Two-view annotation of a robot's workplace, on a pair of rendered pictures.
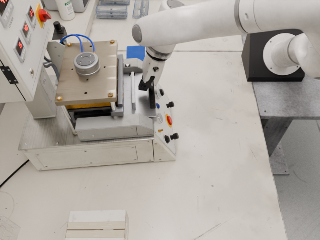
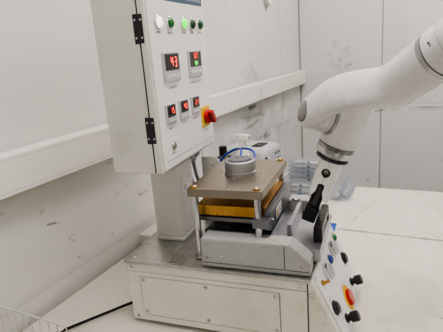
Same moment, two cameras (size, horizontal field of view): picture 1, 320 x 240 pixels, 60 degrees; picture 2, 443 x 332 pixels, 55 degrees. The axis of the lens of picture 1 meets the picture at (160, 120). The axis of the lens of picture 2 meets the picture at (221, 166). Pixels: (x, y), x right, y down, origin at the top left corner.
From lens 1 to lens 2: 0.45 m
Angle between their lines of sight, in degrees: 43
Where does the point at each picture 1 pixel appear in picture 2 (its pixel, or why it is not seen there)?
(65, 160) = (174, 303)
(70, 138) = (190, 261)
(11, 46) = (163, 103)
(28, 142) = (139, 256)
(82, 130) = (208, 242)
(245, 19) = (428, 48)
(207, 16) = (386, 69)
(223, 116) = not seen: outside the picture
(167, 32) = (335, 94)
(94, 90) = (237, 186)
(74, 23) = not seen: hidden behind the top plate
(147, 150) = (298, 310)
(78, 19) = not seen: hidden behind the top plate
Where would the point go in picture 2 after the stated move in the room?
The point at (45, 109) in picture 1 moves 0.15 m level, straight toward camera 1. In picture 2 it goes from (174, 224) to (179, 249)
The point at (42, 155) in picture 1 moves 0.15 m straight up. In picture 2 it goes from (148, 281) to (141, 225)
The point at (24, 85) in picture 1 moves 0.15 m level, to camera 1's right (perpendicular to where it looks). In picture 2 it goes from (161, 149) to (223, 151)
